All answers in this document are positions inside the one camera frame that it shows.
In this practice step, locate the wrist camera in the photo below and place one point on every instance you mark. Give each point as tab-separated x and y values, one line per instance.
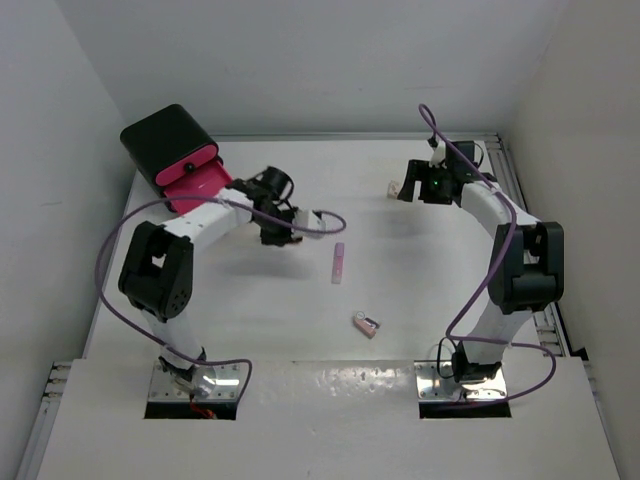
309	222
439	152

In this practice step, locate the black drawer cabinet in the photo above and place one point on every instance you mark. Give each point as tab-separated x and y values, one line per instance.
161	139

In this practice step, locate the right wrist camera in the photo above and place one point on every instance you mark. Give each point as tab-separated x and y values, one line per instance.
439	152

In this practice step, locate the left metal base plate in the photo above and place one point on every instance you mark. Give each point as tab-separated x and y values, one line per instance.
208	384

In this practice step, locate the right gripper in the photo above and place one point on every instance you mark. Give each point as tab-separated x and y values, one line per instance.
418	170

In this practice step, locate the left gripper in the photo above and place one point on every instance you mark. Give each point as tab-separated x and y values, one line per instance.
280	238

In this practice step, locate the pink eraser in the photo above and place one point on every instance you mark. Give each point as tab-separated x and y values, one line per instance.
365	325

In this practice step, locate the purple highlighter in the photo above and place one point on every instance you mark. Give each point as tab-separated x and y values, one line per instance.
338	263

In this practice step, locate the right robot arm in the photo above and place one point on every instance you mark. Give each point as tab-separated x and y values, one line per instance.
526	268

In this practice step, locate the metal base plate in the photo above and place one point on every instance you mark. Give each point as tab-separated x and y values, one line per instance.
208	384
439	386

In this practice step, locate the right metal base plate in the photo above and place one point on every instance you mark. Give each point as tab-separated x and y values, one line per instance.
439	386

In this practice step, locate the white eraser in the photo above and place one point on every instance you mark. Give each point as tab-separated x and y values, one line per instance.
393	190

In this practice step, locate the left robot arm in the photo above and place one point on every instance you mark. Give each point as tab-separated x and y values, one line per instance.
157	274

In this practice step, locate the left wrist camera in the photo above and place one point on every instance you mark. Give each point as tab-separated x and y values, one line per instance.
309	222

